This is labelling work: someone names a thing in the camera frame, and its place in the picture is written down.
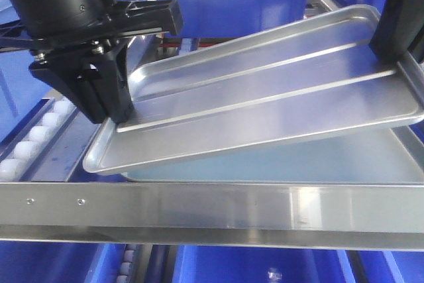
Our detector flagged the large blue bin left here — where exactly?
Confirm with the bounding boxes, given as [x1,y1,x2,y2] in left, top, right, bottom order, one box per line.
[1,50,51,139]

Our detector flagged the steel front shelf rail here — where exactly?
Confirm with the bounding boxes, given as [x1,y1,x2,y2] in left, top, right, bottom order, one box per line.
[1,182,423,251]

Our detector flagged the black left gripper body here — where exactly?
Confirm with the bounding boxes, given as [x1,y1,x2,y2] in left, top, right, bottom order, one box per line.
[1,0,183,104]

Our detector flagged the large grey tray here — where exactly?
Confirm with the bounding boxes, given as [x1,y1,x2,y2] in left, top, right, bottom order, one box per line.
[119,60,424,185]

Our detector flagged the left white roller track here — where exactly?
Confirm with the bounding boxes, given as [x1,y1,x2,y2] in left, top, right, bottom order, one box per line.
[1,97,76,182]

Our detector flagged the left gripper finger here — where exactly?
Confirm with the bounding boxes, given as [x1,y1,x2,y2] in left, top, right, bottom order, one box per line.
[76,64,107,123]
[99,40,134,124]

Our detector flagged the silver ribbed metal tray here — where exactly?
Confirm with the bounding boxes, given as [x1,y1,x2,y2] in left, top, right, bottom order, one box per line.
[83,5,423,174]

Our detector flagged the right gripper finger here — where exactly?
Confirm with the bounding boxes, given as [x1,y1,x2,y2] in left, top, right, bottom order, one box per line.
[369,0,423,64]

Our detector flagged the blue bin lower shelf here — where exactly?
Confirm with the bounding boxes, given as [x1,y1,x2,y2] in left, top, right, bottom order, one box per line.
[172,245,356,282]

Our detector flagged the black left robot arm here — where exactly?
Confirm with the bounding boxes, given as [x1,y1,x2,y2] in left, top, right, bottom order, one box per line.
[1,0,183,123]

